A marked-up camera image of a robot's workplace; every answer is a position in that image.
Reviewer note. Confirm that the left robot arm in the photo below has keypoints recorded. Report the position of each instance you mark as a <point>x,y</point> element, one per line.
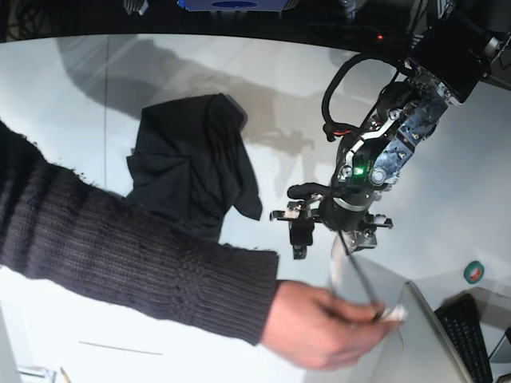
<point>441,70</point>

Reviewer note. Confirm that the black t-shirt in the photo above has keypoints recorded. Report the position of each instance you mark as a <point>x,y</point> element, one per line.
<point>190,165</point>

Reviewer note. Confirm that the green tape roll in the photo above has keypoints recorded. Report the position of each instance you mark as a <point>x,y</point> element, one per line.
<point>474,272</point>

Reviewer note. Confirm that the black keyboard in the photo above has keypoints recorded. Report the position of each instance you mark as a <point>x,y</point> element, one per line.
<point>461,322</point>

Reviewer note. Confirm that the person's bare hand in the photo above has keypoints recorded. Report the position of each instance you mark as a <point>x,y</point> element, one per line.
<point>311,328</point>

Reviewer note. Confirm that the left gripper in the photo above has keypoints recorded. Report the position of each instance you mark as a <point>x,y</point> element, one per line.
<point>344,215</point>

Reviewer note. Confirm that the dark knit sweater forearm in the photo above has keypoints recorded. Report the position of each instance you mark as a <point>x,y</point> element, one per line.
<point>56,227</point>

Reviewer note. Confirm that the pencil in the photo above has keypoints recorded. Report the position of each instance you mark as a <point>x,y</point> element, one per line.
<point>64,375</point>

